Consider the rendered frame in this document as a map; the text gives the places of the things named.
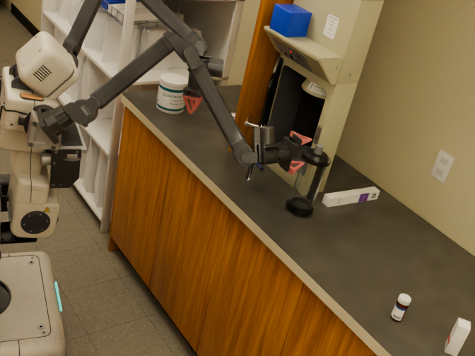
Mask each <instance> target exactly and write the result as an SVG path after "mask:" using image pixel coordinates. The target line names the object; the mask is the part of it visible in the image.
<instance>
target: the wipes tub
mask: <svg viewBox="0 0 475 356"><path fill-rule="evenodd" d="M186 86H188V78H186V77H184V76H182V75H180V74H177V73H164V74H162V75H160V82H159V87H158V96H157V102H156V107H157V108H158V109H159V110H160V111H162V112H165V113H168V114H179V113H181V112H183V111H184V104H185V102H184V99H183V97H182V94H183V88H185V87H186Z"/></svg>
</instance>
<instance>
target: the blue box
mask: <svg viewBox="0 0 475 356"><path fill-rule="evenodd" d="M311 16H312V13H311V12H309V11H307V10H305V9H303V8H301V7H299V6H297V5H296V4H275V5H274V11H273V14H272V17H271V23H270V26H269V27H270V28H271V29H272V30H275V31H276V32H278V33H279V34H281V35H283V36H284V37H306V35H307V30H308V27H309V24H310V19H311Z"/></svg>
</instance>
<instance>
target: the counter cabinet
mask: <svg viewBox="0 0 475 356"><path fill-rule="evenodd" d="M116 249H119V250H120V251H121V253H122V254H123V255H124V257H125V258H126V260H127V261H128V262H129V264H130V265H131V267H132V268H133V269H134V270H135V272H136V273H137V275H138V276H139V277H140V279H141V280H142V281H143V283H144V284H145V286H146V287H147V288H148V290H149V291H150V292H151V294H152V295H153V296H154V298H155V299H156V301H157V302H158V303H159V305H160V306H161V307H162V309H163V310H164V312H165V313H166V314H167V315H168V317H169V318H170V320H171V321H172V322H173V324H174V325H175V327H176V328H177V330H178V331H179V332H180V333H181V335H182V336H183V338H184V339H185V340H186V341H187V343H188V344H189V346H190V347H191V349H192V350H193V351H194V353H195V354H196V355H197V356H377V355H376V354H375V353H374V352H373V351H372V350H371V349H370V348H369V347H368V346H367V345H366V344H365V343H364V342H363V341H362V340H361V339H360V338H359V337H358V336H357V335H356V334H355V333H354V332H353V331H352V330H351V329H350V328H349V327H348V326H347V325H346V324H345V323H344V322H343V321H342V320H341V319H340V318H339V317H338V316H337V315H336V314H335V313H334V312H333V311H332V310H331V309H330V308H329V307H328V306H327V305H326V304H325V303H324V302H323V301H322V300H321V299H320V298H319V297H318V296H317V295H316V294H315V293H314V292H313V291H311V289H310V288H309V287H308V286H307V285H306V284H305V283H304V282H303V281H302V280H301V279H299V277H298V276H297V275H296V274H295V273H294V272H293V271H292V270H291V269H290V268H289V267H287V265H286V264H285V263H284V262H282V260H280V258H279V257H278V256H277V255H275V253H274V252H273V251H272V250H270V248H268V246H267V245H265V243H263V241H262V240H261V239H260V238H258V236H256V234H255V233H253V231H251V229H250V228H248V226H246V224H244V222H243V221H241V219H239V217H238V216H236V214H234V213H233V212H232V211H231V210H230V209H229V208H228V207H227V206H226V205H225V204H224V203H223V202H222V201H221V200H220V199H219V198H218V197H217V196H216V195H215V194H214V193H213V192H212V191H211V190H210V189H209V188H208V187H207V186H206V185H205V184H204V183H203V182H202V181H201V180H200V179H199V178H198V177H197V176H196V175H195V174H194V173H193V172H192V171H191V170H190V169H189V168H188V167H187V166H186V165H185V164H184V163H183V162H182V161H181V160H180V159H179V158H178V157H177V156H176V155H175V154H174V153H173V152H172V151H171V150H170V149H169V148H168V147H167V146H166V145H165V144H164V143H163V142H162V141H161V140H160V139H159V138H158V137H157V136H156V135H155V134H154V133H153V132H152V131H151V130H150V129H149V128H148V127H147V126H146V125H145V124H144V123H143V122H142V121H141V120H140V119H139V118H138V117H137V116H136V115H135V114H134V113H133V112H132V111H131V110H130V109H128V108H127V107H126V106H125V107H124V118H123V125H122V135H121V141H120V148H119V159H118V166H117V176H116V182H115V194H114V200H113V206H112V217H111V223H110V235H109V241H108V247H107V250H108V251H113V250H116Z"/></svg>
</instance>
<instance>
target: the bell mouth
mask: <svg viewBox="0 0 475 356"><path fill-rule="evenodd" d="M302 88H303V90H304V91H306V92H307V93H309V94H311V95H313V96H315V97H318V98H322V99H326V96H327V93H326V91H325V89H323V88H321V87H320V86H318V85H317V84H315V83H313V82H312V81H310V80H309V79H307V78H306V80H305V81H304V82H303V84H302Z"/></svg>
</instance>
